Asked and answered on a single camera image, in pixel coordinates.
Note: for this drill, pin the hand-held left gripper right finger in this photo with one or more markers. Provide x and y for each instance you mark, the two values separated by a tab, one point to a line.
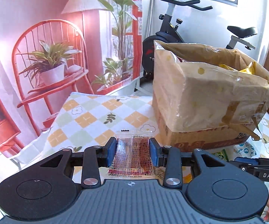
153	152

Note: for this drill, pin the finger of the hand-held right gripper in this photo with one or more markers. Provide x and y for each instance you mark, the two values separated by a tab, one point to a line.
265	173

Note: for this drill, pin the checkered tablecloth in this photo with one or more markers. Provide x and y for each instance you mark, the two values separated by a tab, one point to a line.
90	114

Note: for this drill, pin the wall poster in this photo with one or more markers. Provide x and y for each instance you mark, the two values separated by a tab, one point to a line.
43	63

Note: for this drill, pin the cardboard box with plastic liner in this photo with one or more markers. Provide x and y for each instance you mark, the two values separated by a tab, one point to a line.
206	98

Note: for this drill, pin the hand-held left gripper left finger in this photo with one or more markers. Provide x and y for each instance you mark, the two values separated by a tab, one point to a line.
111	150

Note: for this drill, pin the blue and white snack packet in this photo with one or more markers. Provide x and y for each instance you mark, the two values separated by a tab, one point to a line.
245	149

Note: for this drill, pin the black exercise bike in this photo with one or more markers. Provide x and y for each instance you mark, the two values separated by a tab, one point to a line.
167	32

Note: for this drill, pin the yellow snack packet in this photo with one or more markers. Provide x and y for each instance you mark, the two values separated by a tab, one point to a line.
246	67

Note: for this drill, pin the green and white snack packet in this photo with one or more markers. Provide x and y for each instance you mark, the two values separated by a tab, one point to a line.
221	155

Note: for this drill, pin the clear red-printed snack packet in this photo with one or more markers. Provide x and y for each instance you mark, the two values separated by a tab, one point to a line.
132	154

